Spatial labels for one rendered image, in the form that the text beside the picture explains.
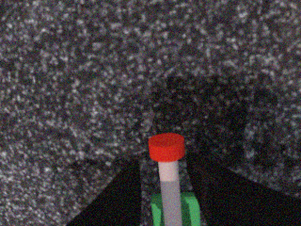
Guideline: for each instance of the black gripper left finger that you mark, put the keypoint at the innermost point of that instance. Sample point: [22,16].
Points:
[119,204]

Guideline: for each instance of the white pin with red cap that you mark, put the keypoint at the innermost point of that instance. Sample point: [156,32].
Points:
[167,149]

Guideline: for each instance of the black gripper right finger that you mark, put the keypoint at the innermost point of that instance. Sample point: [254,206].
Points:
[229,199]

